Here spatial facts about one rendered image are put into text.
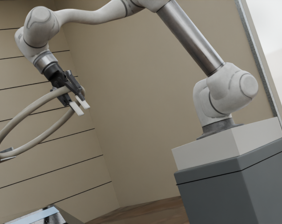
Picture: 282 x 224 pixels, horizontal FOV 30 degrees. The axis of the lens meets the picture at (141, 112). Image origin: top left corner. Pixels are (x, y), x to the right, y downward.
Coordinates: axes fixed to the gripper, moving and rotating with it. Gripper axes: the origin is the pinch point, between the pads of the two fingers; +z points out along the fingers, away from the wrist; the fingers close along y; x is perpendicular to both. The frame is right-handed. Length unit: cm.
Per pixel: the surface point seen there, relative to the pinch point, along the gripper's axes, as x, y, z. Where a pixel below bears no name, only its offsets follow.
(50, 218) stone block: 10, 42, 26
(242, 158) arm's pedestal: -41, -20, 58
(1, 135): 23.9, 21.4, -8.3
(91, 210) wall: -501, 488, -26
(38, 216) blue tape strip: 14, 43, 23
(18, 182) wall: -395, 478, -124
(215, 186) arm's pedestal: -40, -1, 60
